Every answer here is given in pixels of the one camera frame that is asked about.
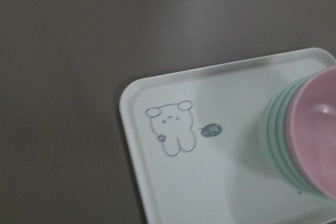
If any top green bowl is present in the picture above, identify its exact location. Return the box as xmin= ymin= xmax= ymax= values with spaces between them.
xmin=257 ymin=76 xmax=335 ymax=203

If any small pink bowl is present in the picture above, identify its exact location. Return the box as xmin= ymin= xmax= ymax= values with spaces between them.
xmin=285 ymin=67 xmax=335 ymax=200

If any cream rabbit tray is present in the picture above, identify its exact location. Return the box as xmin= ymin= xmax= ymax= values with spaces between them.
xmin=119 ymin=48 xmax=335 ymax=223

